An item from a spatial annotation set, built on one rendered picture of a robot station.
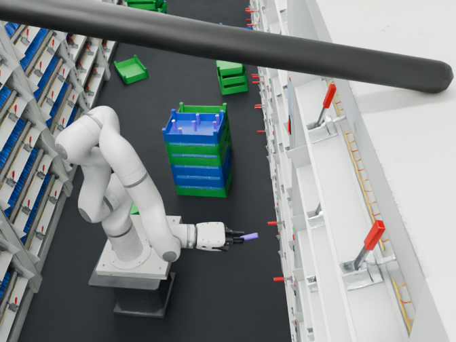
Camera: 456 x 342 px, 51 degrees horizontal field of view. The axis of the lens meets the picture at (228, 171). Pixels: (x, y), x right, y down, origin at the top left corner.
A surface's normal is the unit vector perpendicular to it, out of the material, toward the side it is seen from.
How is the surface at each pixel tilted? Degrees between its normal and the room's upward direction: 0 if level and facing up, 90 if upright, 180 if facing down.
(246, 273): 0
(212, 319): 0
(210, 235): 15
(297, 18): 90
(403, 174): 0
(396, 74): 78
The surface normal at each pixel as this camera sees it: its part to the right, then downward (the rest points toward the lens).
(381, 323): -0.41, -0.69
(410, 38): -0.11, -0.75
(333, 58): 0.12, 0.04
